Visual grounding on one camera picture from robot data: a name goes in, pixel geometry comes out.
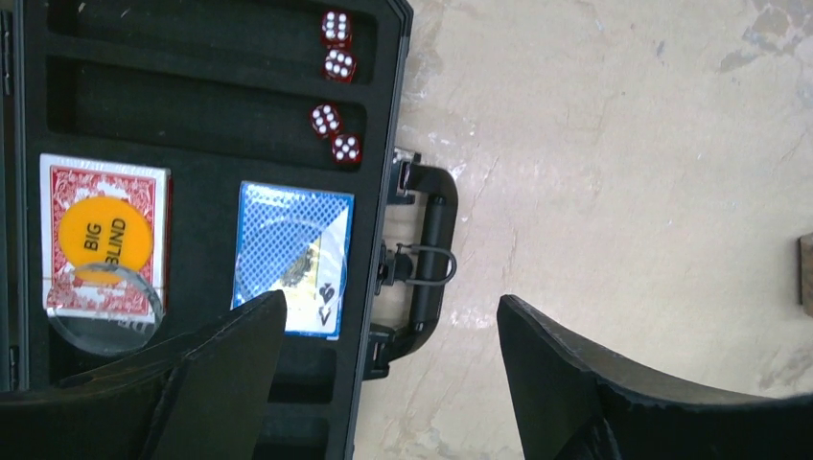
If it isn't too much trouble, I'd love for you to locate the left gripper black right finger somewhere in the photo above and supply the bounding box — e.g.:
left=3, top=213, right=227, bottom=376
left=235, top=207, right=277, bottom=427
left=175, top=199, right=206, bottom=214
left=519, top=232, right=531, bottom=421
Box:
left=497, top=294, right=812, bottom=459

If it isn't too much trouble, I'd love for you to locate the clear round dealer button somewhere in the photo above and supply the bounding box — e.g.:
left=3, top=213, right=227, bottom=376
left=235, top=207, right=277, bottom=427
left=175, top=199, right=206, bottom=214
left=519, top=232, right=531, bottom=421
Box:
left=42, top=263, right=166, bottom=357

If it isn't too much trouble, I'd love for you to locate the blue playing card deck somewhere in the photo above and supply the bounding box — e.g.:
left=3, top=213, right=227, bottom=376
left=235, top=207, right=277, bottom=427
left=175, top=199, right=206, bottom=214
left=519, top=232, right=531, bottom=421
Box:
left=230, top=181, right=355, bottom=340

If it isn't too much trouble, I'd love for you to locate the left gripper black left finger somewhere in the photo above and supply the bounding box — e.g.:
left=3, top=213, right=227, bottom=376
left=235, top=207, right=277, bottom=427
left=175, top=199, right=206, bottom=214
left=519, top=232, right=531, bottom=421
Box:
left=1, top=291, right=287, bottom=459

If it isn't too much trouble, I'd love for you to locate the yellow big blind button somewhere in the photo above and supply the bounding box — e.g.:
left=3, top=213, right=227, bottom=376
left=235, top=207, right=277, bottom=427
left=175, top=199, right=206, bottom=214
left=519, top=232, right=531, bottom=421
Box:
left=53, top=195, right=154, bottom=285

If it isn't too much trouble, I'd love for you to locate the red playing card deck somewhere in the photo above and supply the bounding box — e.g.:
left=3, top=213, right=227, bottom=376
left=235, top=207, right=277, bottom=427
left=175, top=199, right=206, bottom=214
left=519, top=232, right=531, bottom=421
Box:
left=39, top=153, right=172, bottom=324

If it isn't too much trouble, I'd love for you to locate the black poker set case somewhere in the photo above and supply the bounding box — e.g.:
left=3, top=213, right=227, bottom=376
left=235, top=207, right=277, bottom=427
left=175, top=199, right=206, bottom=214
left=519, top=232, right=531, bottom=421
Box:
left=1, top=1, right=457, bottom=459

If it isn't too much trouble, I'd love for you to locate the brown black poker chip stack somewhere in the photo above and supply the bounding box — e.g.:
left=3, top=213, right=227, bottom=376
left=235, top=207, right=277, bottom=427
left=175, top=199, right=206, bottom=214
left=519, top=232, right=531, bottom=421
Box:
left=798, top=234, right=812, bottom=316

